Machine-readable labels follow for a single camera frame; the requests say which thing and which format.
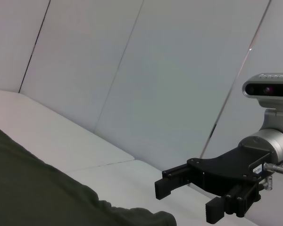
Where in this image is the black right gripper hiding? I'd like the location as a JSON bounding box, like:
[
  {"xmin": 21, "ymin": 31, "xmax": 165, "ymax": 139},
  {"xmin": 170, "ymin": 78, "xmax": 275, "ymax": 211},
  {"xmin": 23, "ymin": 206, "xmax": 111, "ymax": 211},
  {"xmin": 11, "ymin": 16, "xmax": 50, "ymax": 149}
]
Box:
[{"xmin": 155, "ymin": 145, "xmax": 272, "ymax": 224}]

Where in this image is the dark green shirt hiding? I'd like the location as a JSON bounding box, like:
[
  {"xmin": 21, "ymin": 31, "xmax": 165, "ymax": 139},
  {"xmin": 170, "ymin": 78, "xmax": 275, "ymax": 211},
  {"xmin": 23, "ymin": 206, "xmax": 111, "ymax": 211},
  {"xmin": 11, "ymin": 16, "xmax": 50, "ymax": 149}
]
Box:
[{"xmin": 0, "ymin": 120, "xmax": 177, "ymax": 226}]

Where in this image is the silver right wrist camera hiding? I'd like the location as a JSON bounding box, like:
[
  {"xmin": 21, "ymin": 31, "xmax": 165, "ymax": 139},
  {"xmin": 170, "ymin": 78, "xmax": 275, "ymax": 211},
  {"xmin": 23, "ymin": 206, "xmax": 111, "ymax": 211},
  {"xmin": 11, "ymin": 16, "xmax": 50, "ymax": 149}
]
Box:
[{"xmin": 241, "ymin": 73, "xmax": 283, "ymax": 109}]

